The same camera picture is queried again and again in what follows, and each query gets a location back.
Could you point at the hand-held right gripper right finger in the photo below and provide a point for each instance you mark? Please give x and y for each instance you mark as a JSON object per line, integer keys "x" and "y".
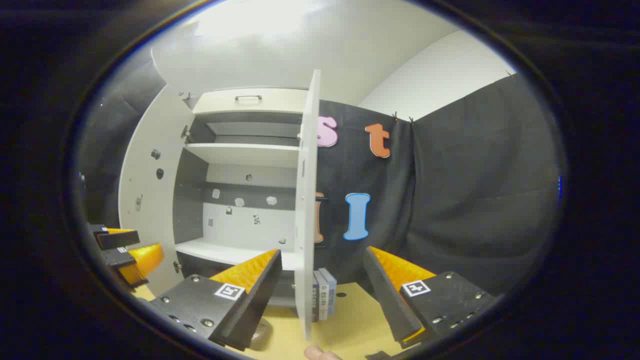
{"x": 390, "y": 300}

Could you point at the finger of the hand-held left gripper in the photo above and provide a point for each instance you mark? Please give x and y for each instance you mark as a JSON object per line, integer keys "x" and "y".
{"x": 117, "y": 240}
{"x": 117, "y": 257}

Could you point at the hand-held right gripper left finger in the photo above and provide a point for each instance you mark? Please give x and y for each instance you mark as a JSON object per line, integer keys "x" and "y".
{"x": 260, "y": 300}

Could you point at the brown fuzzy shoe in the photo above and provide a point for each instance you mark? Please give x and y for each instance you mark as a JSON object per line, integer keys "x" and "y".
{"x": 261, "y": 336}

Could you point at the white grey shoe cabinet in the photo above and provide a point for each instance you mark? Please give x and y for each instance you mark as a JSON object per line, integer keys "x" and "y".
{"x": 245, "y": 155}

